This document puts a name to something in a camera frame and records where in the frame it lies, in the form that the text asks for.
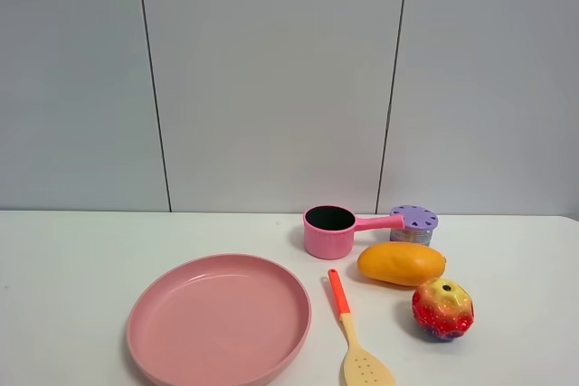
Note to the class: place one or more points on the orange handled slotted spatula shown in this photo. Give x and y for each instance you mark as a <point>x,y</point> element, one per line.
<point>360,367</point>

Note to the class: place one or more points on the red yellow bumpy ball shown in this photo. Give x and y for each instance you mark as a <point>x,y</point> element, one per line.
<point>443,309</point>

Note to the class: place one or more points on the yellow toy mango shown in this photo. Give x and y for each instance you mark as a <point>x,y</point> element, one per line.
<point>401,263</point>

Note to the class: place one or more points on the purple lidded small can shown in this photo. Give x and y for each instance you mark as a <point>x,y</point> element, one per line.
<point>419,224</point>

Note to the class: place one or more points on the pink round plate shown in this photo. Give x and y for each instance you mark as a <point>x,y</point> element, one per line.
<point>229,319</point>

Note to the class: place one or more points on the pink toy saucepan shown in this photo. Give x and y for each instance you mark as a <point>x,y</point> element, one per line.
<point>329,230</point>

